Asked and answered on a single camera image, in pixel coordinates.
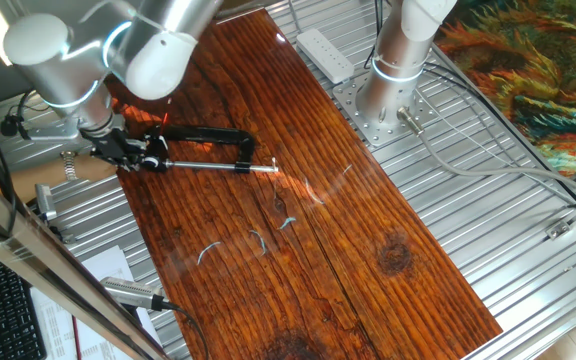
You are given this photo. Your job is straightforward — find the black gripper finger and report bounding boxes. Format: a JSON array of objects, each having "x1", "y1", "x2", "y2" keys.
[
  {"x1": 124, "y1": 155, "x2": 147, "y2": 174},
  {"x1": 141, "y1": 147, "x2": 161, "y2": 174}
]

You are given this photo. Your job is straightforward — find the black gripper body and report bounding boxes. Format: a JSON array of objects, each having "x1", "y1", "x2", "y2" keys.
[{"x1": 78, "y1": 126, "x2": 143, "y2": 170}]

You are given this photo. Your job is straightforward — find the black white pencil sharpener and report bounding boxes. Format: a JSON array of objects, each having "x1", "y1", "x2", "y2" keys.
[{"x1": 140, "y1": 133, "x2": 171, "y2": 175}]

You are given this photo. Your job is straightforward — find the black C-clamp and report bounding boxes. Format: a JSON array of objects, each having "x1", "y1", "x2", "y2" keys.
[{"x1": 142, "y1": 124, "x2": 281, "y2": 177}]

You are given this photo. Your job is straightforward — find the person's forearm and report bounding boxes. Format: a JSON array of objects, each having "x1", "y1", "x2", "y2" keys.
[{"x1": 9, "y1": 164, "x2": 67, "y2": 204}]

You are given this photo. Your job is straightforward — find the red pencil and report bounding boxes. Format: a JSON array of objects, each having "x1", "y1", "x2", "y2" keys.
[{"x1": 159, "y1": 96, "x2": 172, "y2": 129}]

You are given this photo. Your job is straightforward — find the person's hand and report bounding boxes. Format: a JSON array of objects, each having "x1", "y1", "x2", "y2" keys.
[{"x1": 74, "y1": 153, "x2": 120, "y2": 181}]

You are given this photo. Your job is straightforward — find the metal wristwatch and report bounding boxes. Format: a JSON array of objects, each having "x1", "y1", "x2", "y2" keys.
[{"x1": 59, "y1": 150, "x2": 80, "y2": 182}]

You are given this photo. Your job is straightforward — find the printed paper sheets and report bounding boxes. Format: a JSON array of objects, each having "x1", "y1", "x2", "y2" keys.
[{"x1": 29, "y1": 244, "x2": 162, "y2": 360}]

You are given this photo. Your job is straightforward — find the brown wooden board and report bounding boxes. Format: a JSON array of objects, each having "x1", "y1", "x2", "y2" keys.
[{"x1": 105, "y1": 8, "x2": 506, "y2": 360}]

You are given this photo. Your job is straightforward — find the red pen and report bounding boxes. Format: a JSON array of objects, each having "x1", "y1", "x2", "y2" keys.
[{"x1": 70, "y1": 314, "x2": 84, "y2": 360}]

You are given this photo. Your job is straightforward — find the black keyboard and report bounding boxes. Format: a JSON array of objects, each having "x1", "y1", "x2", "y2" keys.
[{"x1": 0, "y1": 238, "x2": 48, "y2": 360}]

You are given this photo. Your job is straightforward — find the white power strip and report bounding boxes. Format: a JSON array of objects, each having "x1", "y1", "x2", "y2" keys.
[{"x1": 294, "y1": 27, "x2": 356, "y2": 86}]

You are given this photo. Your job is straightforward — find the colourful painted cloth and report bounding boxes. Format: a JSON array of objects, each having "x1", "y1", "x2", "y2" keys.
[{"x1": 434, "y1": 0, "x2": 576, "y2": 177}]

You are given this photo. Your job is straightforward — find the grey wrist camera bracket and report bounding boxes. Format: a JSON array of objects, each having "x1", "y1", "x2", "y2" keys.
[{"x1": 16, "y1": 116, "x2": 83, "y2": 145}]

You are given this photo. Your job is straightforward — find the small silver camera on mount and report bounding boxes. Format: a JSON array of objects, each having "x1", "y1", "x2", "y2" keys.
[{"x1": 34, "y1": 182, "x2": 77, "y2": 245}]

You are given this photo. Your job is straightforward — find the silver camera with black cable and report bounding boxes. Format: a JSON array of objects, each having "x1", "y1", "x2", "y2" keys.
[{"x1": 99, "y1": 275, "x2": 210, "y2": 360}]

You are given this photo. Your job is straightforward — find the aluminium frame beam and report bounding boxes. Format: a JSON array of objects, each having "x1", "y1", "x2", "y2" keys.
[{"x1": 0, "y1": 158, "x2": 170, "y2": 360}]

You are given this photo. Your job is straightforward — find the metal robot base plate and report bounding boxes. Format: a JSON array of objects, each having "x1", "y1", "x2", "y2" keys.
[{"x1": 331, "y1": 71, "x2": 440, "y2": 148}]

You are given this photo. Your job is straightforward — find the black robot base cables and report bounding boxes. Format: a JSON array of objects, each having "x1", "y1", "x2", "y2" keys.
[{"x1": 363, "y1": 0, "x2": 384, "y2": 73}]

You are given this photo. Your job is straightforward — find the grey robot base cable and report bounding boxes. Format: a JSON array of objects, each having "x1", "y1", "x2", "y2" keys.
[{"x1": 396, "y1": 105, "x2": 576, "y2": 200}]

